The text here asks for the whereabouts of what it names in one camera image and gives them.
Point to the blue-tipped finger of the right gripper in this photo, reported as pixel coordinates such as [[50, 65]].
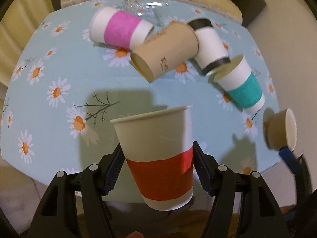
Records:
[[299, 168]]

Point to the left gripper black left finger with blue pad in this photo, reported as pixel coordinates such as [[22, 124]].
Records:
[[56, 215]]

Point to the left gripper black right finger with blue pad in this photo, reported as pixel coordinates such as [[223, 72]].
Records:
[[245, 199]]

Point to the beige ceramic mug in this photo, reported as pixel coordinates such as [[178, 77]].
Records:
[[280, 129]]

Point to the red banded paper cup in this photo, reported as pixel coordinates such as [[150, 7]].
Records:
[[158, 147]]

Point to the teal banded paper cup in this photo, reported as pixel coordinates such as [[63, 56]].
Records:
[[239, 82]]

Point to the black banded paper cup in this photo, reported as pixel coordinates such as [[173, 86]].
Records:
[[211, 55]]

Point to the brown kraft paper cup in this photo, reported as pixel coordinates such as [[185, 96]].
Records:
[[166, 49]]

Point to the pink banded paper cup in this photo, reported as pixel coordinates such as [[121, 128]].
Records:
[[118, 28]]

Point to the clear glass cup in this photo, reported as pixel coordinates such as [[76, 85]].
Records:
[[147, 10]]

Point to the blue daisy tablecloth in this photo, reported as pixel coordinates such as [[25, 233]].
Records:
[[66, 89]]

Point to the cream curtain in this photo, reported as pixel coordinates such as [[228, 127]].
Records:
[[19, 22]]

